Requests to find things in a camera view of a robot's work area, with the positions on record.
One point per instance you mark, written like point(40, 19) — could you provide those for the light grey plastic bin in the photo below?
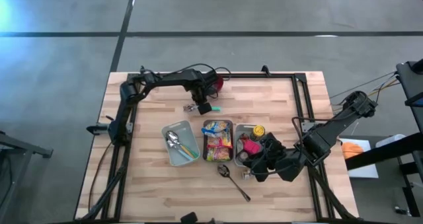
point(238, 131)
point(190, 131)

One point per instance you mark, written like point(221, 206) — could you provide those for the black equipment cart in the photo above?
point(411, 85)

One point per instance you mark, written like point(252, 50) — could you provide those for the white plastic container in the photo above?
point(390, 140)

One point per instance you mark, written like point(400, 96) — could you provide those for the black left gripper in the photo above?
point(205, 83)

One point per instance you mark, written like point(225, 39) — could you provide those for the orange cloth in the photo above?
point(352, 149)

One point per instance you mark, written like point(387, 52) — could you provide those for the grey metal stand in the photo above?
point(20, 144)

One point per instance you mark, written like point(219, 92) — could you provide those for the silver metal bracket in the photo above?
point(129, 127)
point(305, 127)

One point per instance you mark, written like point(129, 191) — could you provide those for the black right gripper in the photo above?
point(276, 153)

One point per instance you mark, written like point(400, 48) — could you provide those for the yellow-lidded spice jar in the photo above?
point(257, 131)

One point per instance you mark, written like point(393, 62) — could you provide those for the black object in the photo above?
point(189, 218)

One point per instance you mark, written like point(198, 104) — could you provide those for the white paper sheet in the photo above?
point(363, 171)

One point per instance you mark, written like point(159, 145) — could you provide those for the pink yellow ramen packet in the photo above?
point(218, 154)

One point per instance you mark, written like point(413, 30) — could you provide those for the black spoon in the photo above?
point(224, 170)

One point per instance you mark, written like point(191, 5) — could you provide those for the black aluminium table frame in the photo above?
point(257, 75)

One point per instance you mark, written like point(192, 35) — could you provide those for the red and black bowl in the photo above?
point(220, 83)

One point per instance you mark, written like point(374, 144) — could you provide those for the black metal beam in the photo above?
point(383, 153)

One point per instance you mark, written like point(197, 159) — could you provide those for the small black device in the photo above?
point(401, 210)

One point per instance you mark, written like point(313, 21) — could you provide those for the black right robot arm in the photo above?
point(324, 134)

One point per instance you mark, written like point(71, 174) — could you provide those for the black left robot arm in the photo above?
point(165, 78)

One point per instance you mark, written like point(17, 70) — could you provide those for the dark grey plastic bin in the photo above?
point(204, 141)

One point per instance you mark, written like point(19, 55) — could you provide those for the blue yellow snack packet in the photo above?
point(215, 128)

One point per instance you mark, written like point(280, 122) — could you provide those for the red box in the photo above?
point(251, 147)

